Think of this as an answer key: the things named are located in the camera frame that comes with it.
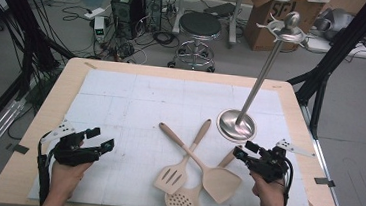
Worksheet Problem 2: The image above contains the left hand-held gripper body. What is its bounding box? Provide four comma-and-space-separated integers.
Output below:
37, 117, 104, 170

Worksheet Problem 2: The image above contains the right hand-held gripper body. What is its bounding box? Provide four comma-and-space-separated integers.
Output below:
244, 136, 318, 189

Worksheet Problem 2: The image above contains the steel utensil rack stand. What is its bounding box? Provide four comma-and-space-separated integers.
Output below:
214, 4, 314, 150

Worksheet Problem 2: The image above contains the beige solid spatula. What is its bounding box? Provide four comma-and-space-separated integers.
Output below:
152, 121, 248, 206

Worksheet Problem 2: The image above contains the beige slotted spatula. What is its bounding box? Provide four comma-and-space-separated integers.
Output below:
152, 114, 213, 199

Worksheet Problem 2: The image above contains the beige perforated skimmer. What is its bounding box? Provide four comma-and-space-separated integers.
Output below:
163, 139, 245, 206

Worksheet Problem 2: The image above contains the person's left hand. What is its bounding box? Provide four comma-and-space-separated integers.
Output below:
47, 158, 94, 203

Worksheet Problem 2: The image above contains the person's right hand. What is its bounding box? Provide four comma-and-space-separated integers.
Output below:
249, 171, 291, 206

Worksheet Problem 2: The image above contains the white table mat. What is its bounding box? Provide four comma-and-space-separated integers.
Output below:
27, 63, 326, 206

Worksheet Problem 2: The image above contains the black tape piece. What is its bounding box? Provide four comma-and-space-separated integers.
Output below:
5, 142, 31, 156
312, 176, 337, 189

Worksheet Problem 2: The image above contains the white power supply unit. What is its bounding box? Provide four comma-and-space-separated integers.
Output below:
91, 15, 109, 44

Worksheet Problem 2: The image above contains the large cardboard box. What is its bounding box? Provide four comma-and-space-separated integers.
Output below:
241, 0, 325, 58

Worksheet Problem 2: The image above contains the white power strip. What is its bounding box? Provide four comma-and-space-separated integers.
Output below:
83, 5, 107, 22

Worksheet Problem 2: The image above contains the large black computer tower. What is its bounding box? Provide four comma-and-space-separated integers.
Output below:
107, 0, 147, 42

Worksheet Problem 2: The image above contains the black round stool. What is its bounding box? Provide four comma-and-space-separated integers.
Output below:
167, 9, 224, 74

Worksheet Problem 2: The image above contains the slim black computer tower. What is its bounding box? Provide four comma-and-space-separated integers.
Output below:
139, 0, 165, 34

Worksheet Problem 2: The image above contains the flat black device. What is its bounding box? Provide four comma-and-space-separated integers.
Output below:
203, 0, 237, 19

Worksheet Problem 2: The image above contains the grey bag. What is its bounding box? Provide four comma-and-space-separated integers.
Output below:
311, 6, 357, 44

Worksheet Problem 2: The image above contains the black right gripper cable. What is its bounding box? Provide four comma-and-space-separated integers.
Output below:
279, 156, 297, 206

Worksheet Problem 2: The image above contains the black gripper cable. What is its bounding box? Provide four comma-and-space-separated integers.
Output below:
31, 130, 57, 206
279, 156, 297, 206

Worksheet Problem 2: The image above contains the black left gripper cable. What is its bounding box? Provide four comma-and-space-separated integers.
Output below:
31, 130, 57, 206

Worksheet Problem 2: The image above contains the coiled black floor cable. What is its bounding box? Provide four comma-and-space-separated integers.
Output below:
150, 29, 182, 50

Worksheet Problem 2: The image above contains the black frame post with cables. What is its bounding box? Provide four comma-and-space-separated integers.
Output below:
0, 0, 82, 106

